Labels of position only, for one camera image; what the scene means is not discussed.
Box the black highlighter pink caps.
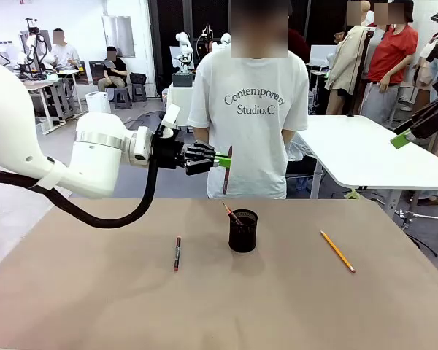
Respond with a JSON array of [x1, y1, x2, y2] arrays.
[[173, 236, 183, 273]]

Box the pinkish brown pen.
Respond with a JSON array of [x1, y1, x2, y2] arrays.
[[222, 145, 234, 195]]

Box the yellow pencil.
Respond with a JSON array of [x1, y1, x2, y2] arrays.
[[319, 230, 357, 274]]

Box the seated person white shirt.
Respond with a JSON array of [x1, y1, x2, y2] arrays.
[[45, 28, 82, 71]]

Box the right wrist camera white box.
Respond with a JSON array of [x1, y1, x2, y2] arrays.
[[419, 40, 438, 63]]

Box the robot with black gripper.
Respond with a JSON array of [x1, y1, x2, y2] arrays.
[[196, 24, 215, 63]]

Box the white table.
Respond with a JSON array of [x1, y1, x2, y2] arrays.
[[295, 114, 438, 219]]

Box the clear plastic bag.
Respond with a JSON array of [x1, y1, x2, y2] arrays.
[[286, 140, 317, 163]]

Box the black equipment box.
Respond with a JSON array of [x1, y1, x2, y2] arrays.
[[172, 71, 195, 88]]

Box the red-brown pencil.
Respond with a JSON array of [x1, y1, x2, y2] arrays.
[[221, 202, 244, 226]]

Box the grey stool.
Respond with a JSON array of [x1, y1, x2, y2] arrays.
[[131, 83, 149, 104], [112, 87, 133, 110]]

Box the dark red garment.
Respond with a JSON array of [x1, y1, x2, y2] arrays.
[[287, 28, 310, 65]]

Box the white air purifier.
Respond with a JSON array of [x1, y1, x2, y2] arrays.
[[85, 91, 112, 115]]

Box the seated person black shirt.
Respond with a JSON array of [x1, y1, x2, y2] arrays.
[[96, 45, 129, 93]]

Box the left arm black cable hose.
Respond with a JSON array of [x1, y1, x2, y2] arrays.
[[0, 155, 160, 230]]

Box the black mesh pen holder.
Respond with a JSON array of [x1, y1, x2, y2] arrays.
[[228, 209, 259, 254]]

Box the table with cream cloth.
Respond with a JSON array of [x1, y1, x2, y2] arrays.
[[162, 82, 196, 129]]

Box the white desk grey legs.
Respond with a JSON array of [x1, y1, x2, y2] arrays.
[[21, 68, 84, 134]]

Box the grey metal stand base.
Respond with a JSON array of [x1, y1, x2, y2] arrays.
[[396, 208, 438, 230]]

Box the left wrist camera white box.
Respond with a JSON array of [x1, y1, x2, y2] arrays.
[[158, 104, 182, 139]]

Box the person in white t-shirt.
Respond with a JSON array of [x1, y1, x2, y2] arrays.
[[187, 0, 310, 201]]

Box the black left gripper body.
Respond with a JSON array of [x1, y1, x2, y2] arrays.
[[153, 127, 187, 171]]

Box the white board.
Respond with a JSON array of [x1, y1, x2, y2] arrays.
[[309, 44, 337, 69]]

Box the black floor cable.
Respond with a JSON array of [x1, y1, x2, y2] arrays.
[[407, 233, 438, 257]]

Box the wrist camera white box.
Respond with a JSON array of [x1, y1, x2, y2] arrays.
[[158, 104, 182, 139], [419, 40, 438, 63]]

